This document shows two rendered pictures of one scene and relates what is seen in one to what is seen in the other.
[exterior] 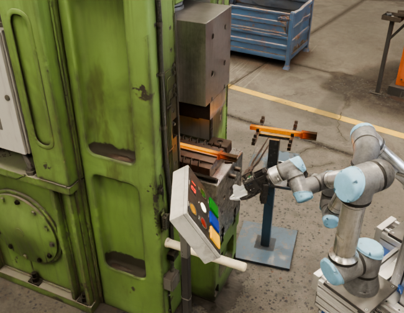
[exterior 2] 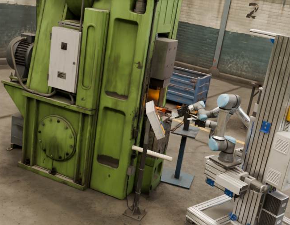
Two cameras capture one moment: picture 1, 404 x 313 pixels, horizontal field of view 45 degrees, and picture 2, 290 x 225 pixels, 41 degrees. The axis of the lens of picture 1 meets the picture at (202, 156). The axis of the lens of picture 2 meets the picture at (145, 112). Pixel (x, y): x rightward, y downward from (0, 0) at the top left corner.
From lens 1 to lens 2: 1.90 m
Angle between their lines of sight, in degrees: 16
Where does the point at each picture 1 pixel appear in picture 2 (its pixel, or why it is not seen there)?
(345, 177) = (221, 97)
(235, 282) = (159, 189)
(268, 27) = (184, 85)
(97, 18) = (124, 33)
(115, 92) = (124, 66)
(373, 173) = (232, 96)
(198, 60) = (162, 58)
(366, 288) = (227, 158)
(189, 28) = (161, 43)
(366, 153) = not seen: hidden behind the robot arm
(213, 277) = (150, 178)
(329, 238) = not seen: hidden behind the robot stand
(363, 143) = not seen: hidden behind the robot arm
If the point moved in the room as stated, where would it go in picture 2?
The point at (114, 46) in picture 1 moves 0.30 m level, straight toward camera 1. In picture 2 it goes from (129, 45) to (134, 50)
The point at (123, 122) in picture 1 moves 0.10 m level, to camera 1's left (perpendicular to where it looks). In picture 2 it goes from (124, 81) to (115, 79)
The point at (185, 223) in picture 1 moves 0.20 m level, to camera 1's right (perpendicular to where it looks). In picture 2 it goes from (152, 116) to (174, 118)
